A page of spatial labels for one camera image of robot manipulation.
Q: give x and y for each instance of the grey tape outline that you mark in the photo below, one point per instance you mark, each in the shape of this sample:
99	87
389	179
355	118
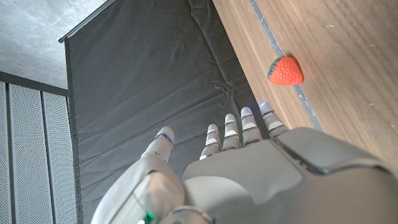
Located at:
269	31

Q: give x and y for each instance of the black backdrop cloth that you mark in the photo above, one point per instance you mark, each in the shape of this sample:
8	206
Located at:
140	77

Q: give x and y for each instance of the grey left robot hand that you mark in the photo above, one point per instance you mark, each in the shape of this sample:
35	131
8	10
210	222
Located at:
264	180

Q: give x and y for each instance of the red toy strawberry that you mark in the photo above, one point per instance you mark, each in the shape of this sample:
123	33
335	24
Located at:
286	73

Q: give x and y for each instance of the black backdrop stand pole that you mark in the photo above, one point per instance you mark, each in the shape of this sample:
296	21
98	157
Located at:
84	21

